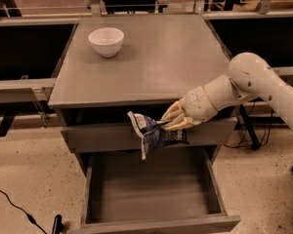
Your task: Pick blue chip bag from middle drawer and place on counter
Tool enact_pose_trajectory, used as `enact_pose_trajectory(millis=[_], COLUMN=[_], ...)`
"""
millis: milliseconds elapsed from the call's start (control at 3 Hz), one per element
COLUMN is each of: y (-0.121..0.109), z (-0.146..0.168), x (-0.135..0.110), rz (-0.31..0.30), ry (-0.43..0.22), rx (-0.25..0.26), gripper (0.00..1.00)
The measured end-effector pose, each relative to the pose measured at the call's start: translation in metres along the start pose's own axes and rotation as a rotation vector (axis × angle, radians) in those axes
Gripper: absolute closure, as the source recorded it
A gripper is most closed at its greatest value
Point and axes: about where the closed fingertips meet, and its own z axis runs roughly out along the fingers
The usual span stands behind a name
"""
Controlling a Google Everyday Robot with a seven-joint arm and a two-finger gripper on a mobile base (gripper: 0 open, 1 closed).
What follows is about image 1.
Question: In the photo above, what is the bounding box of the black cables right floor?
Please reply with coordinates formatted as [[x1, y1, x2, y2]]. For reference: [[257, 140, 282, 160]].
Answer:
[[223, 100, 272, 150]]

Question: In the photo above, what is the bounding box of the blue chip bag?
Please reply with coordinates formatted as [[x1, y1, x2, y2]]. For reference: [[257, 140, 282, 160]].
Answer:
[[127, 111, 188, 160]]

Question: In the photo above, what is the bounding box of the black floor cable left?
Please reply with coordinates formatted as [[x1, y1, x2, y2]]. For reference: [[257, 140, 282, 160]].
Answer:
[[0, 182, 49, 234]]

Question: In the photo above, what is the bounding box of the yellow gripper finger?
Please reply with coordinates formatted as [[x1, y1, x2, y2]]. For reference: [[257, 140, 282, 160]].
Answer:
[[163, 117, 193, 131], [161, 100, 184, 122]]

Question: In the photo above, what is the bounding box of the white ceramic bowl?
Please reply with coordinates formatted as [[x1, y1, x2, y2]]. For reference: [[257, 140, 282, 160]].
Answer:
[[88, 27, 124, 58]]

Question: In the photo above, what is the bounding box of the open middle drawer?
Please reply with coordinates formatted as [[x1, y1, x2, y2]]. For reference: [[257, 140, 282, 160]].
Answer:
[[67, 147, 240, 234]]

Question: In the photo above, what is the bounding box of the top drawer with knob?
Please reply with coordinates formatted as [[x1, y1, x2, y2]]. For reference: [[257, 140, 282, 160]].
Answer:
[[61, 117, 237, 153]]

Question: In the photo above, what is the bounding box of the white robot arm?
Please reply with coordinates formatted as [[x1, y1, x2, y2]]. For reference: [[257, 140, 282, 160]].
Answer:
[[161, 53, 293, 131]]

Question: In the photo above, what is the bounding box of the black object bottom left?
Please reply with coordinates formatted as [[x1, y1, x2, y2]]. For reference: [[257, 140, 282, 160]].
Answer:
[[52, 214, 63, 234]]

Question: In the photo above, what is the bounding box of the grey wooden drawer cabinet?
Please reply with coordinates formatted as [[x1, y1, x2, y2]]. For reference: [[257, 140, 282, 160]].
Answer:
[[48, 14, 251, 234]]

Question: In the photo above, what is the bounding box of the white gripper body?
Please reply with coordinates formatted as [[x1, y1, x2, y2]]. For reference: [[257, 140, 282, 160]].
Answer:
[[179, 74, 243, 126]]

